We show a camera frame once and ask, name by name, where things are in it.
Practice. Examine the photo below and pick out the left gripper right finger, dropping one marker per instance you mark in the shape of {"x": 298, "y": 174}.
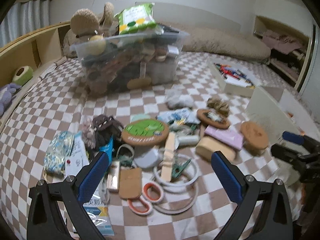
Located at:
{"x": 274, "y": 220}

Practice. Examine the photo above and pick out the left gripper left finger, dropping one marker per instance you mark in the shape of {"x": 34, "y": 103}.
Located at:
{"x": 45, "y": 220}

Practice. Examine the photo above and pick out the light wooden block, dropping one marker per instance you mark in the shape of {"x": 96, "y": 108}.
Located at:
{"x": 168, "y": 157}

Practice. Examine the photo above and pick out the white double-sided tape roll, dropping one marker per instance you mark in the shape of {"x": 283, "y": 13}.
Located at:
{"x": 177, "y": 206}

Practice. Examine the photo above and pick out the large white blue medicine packet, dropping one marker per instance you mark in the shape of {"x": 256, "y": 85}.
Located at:
{"x": 97, "y": 209}

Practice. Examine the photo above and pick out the round cork coaster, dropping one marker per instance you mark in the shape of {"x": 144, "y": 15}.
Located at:
{"x": 256, "y": 139}

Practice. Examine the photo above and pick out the blue floral patterned pouch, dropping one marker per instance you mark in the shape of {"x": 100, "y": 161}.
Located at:
{"x": 58, "y": 150}

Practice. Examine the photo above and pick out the small white wooden box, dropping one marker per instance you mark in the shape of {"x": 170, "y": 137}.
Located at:
{"x": 113, "y": 176}

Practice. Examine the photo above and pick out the pink flat packet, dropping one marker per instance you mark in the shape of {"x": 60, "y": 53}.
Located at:
{"x": 227, "y": 136}

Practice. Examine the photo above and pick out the oval bamboo box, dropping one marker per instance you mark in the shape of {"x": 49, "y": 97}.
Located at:
{"x": 207, "y": 146}

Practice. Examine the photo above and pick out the white tray with pens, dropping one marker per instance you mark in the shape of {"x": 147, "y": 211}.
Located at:
{"x": 233, "y": 78}

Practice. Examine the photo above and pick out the dark green clothes peg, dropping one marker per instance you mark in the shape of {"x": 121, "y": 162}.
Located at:
{"x": 178, "y": 168}

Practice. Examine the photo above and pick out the white rounded plastic device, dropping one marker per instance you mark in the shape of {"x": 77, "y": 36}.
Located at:
{"x": 147, "y": 157}

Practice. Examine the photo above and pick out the purple plush toy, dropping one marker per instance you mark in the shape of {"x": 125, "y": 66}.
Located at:
{"x": 7, "y": 92}

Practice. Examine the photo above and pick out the round green printed coaster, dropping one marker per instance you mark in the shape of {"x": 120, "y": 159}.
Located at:
{"x": 145, "y": 132}

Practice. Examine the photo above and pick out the green avocado plush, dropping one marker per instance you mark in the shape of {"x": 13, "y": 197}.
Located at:
{"x": 22, "y": 75}

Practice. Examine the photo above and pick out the beige long pillow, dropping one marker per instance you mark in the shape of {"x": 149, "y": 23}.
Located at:
{"x": 222, "y": 42}

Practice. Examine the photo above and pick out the wooden bed shelf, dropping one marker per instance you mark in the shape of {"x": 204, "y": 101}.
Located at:
{"x": 39, "y": 49}

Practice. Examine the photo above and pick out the clear plastic storage bin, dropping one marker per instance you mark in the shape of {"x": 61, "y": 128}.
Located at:
{"x": 129, "y": 62}

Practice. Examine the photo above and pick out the beige teddy plush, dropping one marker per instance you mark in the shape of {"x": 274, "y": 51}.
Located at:
{"x": 85, "y": 24}

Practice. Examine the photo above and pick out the green wet wipes pack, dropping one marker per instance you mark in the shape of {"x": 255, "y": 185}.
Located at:
{"x": 136, "y": 19}

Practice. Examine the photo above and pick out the wooden brush with rope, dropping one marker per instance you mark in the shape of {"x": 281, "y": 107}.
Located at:
{"x": 216, "y": 114}

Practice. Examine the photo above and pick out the orange white scissors handle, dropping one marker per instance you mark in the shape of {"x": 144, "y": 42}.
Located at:
{"x": 146, "y": 200}

